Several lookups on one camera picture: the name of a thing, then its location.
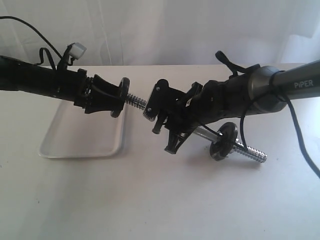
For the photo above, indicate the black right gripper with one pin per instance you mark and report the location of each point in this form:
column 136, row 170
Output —
column 200, row 105

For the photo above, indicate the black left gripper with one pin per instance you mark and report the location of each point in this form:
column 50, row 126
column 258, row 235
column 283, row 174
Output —
column 89, row 85

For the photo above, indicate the black weight plate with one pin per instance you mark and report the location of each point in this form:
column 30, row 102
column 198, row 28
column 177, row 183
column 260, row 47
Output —
column 123, row 92

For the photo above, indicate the chrome dumbbell bar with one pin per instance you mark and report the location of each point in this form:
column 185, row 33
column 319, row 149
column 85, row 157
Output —
column 238, row 147

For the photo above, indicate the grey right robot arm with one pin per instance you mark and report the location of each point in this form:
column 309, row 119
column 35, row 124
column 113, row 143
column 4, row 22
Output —
column 257, row 91

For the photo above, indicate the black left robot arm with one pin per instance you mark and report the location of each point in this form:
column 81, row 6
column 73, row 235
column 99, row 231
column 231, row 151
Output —
column 93, row 94

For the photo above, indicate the white plastic tray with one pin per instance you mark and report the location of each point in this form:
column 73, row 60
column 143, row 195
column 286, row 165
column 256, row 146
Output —
column 73, row 134

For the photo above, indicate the black weight plate taped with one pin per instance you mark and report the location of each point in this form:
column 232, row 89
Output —
column 224, row 145

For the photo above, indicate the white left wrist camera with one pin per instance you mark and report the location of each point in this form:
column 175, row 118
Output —
column 77, row 50

